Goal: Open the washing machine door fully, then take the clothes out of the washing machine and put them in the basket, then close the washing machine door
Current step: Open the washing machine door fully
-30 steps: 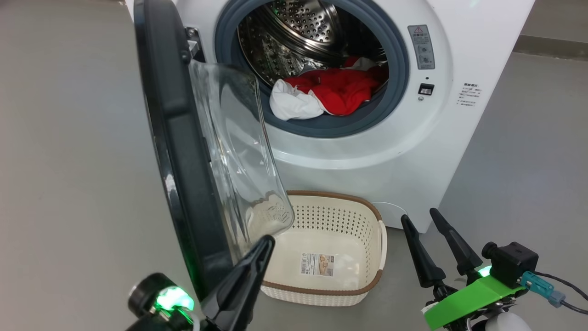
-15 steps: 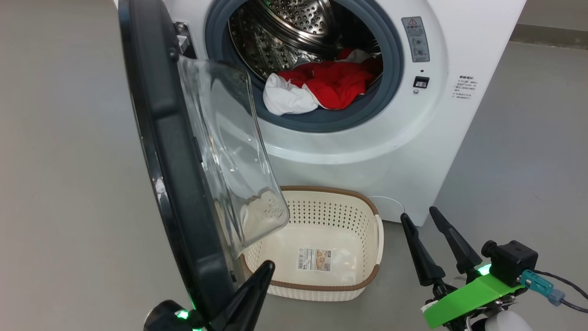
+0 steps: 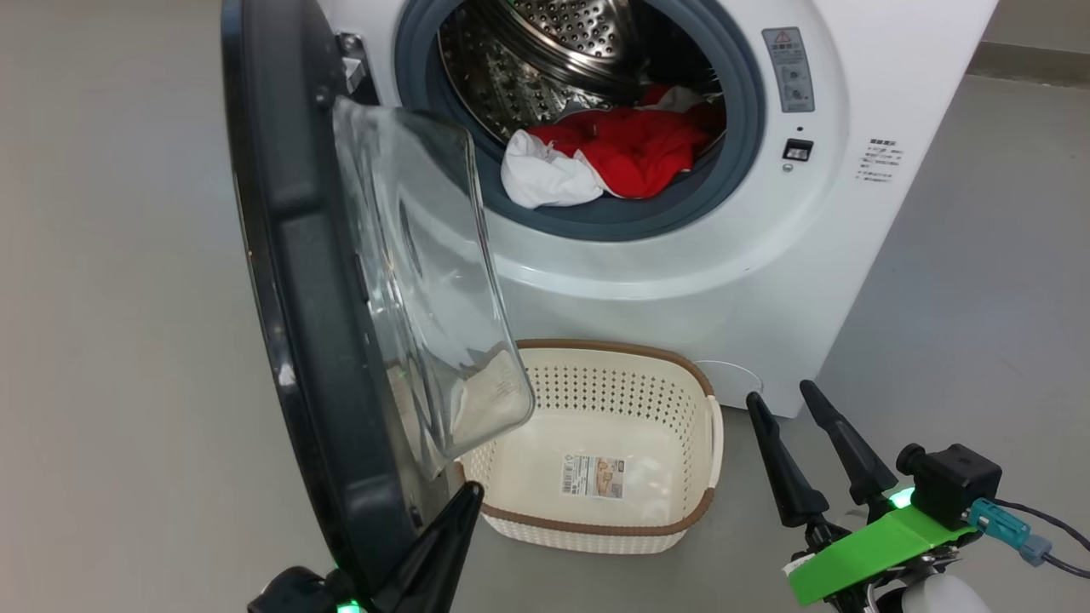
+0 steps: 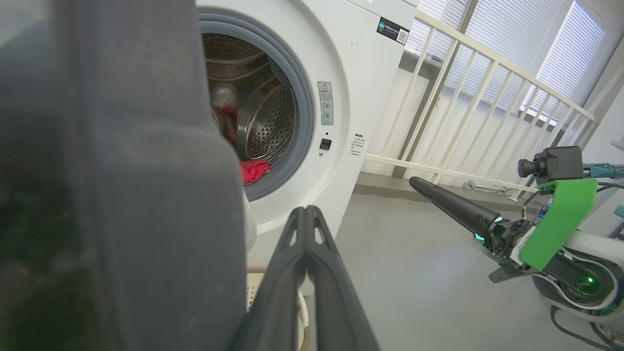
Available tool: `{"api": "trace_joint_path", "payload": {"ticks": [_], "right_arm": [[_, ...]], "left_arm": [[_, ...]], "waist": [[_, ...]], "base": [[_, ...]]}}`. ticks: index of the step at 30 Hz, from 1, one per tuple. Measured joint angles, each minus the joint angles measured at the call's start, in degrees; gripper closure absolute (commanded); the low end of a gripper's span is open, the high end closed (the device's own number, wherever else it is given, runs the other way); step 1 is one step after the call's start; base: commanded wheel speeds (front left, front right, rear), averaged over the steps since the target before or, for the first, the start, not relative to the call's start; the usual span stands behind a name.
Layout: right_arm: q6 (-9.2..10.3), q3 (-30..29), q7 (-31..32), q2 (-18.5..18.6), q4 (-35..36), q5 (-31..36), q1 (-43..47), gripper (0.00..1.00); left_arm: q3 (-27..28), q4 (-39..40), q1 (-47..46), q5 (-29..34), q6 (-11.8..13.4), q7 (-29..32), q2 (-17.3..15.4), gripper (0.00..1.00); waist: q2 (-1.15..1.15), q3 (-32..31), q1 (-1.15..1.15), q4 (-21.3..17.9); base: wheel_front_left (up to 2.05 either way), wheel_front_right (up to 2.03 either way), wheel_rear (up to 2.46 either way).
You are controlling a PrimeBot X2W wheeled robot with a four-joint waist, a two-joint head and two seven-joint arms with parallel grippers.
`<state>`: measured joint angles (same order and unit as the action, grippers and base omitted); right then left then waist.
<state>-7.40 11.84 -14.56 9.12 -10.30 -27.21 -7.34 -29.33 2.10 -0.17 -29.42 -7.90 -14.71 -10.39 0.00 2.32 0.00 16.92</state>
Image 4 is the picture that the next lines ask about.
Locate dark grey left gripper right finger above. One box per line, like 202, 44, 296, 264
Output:
306, 206, 381, 351

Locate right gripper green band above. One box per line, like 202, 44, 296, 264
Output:
409, 176, 600, 284

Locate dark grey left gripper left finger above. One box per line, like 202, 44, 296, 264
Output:
232, 206, 309, 351

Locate round black glass washer door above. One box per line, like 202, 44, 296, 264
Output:
0, 0, 257, 351

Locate cream perforated laundry basket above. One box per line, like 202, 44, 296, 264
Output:
246, 271, 310, 351

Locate white front-loading washing machine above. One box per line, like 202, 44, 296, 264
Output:
195, 0, 420, 298

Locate stainless steel washing machine drum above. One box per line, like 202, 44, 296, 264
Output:
202, 33, 298, 164

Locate white railing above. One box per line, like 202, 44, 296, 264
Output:
366, 10, 600, 200

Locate grey warning sticker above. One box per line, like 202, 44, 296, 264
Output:
318, 81, 334, 126

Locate black QR code sticker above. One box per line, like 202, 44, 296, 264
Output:
376, 18, 410, 45

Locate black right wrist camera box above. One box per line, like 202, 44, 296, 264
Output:
518, 146, 585, 185

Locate teal cable connector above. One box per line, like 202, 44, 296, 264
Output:
584, 163, 624, 180

